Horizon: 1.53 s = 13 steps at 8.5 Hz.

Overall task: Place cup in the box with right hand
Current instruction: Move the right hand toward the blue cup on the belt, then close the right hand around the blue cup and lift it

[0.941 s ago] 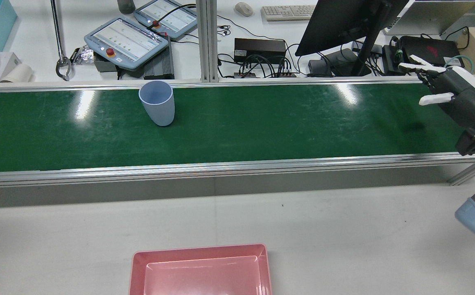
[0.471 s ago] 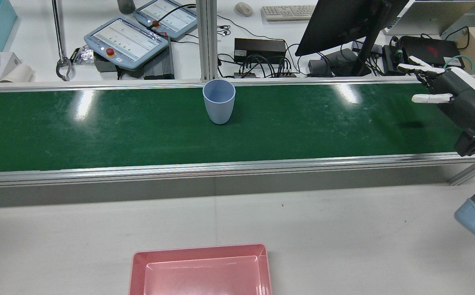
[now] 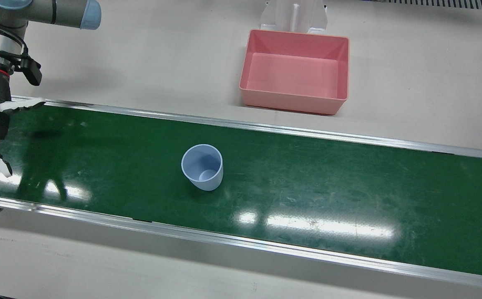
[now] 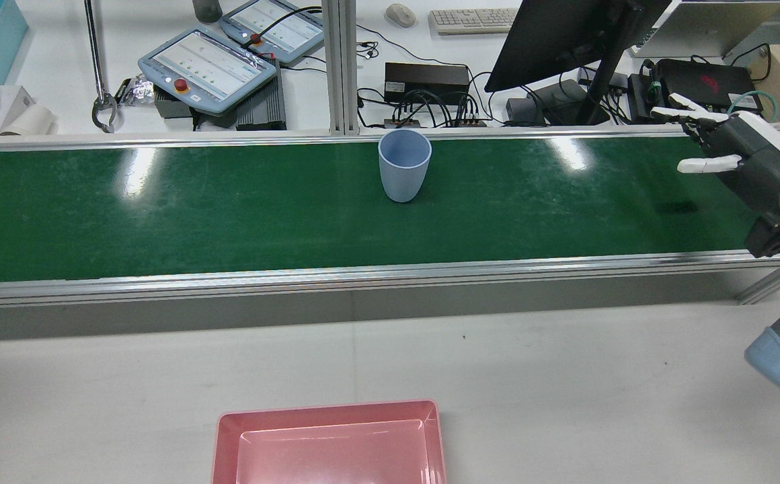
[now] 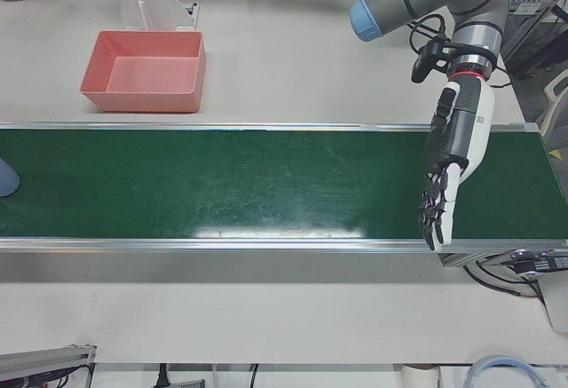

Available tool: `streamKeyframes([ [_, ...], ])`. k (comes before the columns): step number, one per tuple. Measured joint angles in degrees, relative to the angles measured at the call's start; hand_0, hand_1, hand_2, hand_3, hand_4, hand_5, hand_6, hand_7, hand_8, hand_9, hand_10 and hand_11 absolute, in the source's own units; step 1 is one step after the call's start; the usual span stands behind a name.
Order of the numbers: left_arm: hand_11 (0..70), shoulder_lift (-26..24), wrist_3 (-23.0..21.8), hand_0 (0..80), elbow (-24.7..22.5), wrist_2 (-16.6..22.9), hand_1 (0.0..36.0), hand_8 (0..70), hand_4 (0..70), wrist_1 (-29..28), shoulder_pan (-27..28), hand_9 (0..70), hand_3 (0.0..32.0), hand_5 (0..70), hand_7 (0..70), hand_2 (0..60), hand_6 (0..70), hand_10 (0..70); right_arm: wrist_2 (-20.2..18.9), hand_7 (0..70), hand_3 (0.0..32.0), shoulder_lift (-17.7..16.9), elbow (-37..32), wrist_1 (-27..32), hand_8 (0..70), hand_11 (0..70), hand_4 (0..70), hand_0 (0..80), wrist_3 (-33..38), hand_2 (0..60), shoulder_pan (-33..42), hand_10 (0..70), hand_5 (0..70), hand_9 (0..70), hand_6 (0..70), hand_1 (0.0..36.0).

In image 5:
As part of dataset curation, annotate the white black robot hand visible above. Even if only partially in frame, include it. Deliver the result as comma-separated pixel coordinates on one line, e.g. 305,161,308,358
416,75,497,254

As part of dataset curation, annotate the black controller box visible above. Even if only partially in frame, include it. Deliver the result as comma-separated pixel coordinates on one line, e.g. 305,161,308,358
505,249,568,283

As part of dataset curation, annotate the white paper cup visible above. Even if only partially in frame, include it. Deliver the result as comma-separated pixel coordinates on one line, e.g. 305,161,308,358
400,362,441,388

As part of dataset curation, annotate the pink plastic box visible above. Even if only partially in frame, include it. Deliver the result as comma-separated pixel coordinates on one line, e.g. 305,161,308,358
79,29,208,115

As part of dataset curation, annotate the blue cup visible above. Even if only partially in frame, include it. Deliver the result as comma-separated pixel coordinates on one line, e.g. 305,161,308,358
0,158,21,198

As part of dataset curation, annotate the white chair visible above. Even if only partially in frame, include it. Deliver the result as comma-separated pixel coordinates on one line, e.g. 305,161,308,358
535,71,568,137

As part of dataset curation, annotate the green conveyor belt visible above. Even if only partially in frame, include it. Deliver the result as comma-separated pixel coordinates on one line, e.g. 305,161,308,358
0,121,568,269

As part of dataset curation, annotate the blue white coiled tube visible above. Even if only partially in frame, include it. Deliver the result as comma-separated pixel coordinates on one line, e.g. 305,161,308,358
462,353,545,388

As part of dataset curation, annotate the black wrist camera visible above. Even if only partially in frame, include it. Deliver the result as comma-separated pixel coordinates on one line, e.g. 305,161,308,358
410,38,447,85

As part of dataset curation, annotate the black floor cable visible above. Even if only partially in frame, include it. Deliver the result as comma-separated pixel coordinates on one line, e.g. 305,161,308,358
461,259,543,301

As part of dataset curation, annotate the aluminium profile rail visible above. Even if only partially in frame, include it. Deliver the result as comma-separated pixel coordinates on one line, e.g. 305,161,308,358
0,344,98,388

